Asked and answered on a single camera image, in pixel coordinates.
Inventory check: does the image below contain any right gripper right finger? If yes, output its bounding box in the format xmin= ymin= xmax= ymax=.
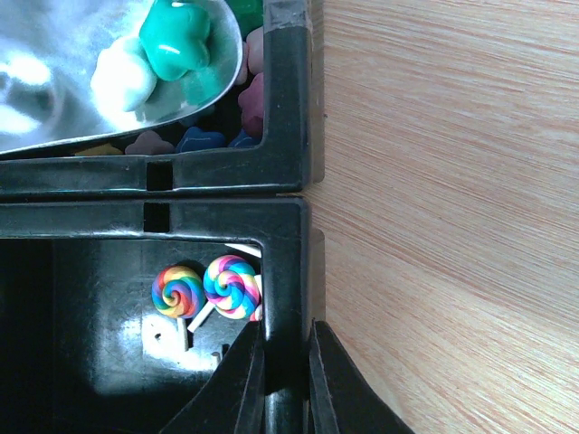
xmin=309 ymin=321 xmax=413 ymax=434

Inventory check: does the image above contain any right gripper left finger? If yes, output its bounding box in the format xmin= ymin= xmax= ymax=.
xmin=161 ymin=322 xmax=265 ymax=434

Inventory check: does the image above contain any blue pink swirl lollipop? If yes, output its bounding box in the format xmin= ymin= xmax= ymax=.
xmin=187 ymin=254 xmax=263 ymax=334

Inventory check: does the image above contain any metal scoop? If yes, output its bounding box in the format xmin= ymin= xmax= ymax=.
xmin=1 ymin=1 xmax=242 ymax=146

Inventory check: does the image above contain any black bin with star candies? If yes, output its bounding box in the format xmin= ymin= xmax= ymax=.
xmin=1 ymin=1 xmax=324 ymax=197

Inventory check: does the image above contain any rainbow swirl lollipop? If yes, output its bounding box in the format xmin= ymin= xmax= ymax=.
xmin=151 ymin=265 xmax=206 ymax=352

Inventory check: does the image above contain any black bin with lollipops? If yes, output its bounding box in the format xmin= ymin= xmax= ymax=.
xmin=1 ymin=197 xmax=323 ymax=433

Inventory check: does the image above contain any green star candy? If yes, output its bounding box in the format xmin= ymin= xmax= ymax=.
xmin=138 ymin=1 xmax=211 ymax=81

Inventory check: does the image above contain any white star candy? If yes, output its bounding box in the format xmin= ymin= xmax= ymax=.
xmin=90 ymin=36 xmax=157 ymax=112

